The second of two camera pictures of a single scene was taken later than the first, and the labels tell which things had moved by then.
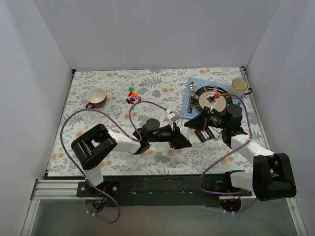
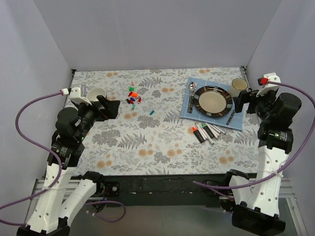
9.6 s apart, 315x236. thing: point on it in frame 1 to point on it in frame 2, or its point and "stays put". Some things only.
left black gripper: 174,135 to 100,110
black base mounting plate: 131,191 stays put
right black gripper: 204,119 to 251,101
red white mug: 97,97 stays put
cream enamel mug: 239,87 stays put
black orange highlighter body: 200,135 stays put
